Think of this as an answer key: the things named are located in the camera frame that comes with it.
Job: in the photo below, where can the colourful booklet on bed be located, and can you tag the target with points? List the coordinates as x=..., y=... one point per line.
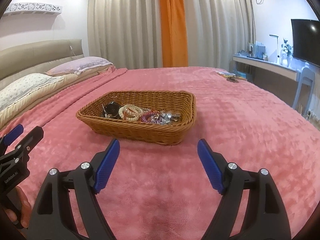
x=231, y=77

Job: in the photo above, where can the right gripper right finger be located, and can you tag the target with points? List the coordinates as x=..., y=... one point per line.
x=251, y=206

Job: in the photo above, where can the white carved wall shelf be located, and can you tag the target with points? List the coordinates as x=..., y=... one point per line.
x=32, y=8

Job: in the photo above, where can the light blue bow clip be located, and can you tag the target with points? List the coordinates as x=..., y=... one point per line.
x=164, y=118

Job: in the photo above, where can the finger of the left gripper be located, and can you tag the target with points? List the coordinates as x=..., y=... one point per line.
x=25, y=146
x=10, y=137

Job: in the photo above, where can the pink fleece blanket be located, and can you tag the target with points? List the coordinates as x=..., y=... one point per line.
x=160, y=190

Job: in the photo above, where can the beige curtain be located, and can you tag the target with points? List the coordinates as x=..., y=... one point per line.
x=128, y=32

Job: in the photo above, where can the white desk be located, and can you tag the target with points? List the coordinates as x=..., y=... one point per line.
x=281, y=81

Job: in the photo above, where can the white floral pillow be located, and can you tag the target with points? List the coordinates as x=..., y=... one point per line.
x=24, y=86

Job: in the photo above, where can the orange curtain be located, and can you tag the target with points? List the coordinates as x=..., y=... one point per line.
x=173, y=33

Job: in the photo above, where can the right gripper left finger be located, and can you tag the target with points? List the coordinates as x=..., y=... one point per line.
x=52, y=216

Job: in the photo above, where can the black television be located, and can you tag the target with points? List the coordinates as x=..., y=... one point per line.
x=306, y=39

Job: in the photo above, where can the white vase with plant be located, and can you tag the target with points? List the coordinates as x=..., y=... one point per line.
x=286, y=53

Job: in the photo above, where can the left hand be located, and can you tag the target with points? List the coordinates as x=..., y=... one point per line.
x=26, y=209

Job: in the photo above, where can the silver hair clip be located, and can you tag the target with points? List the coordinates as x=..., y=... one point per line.
x=175, y=117

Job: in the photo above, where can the beige padded headboard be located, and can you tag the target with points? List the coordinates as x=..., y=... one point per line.
x=37, y=57

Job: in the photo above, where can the brown wicker basket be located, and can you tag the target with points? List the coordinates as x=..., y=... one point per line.
x=139, y=113

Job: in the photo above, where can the lilac pillow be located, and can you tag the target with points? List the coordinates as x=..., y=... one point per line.
x=80, y=65

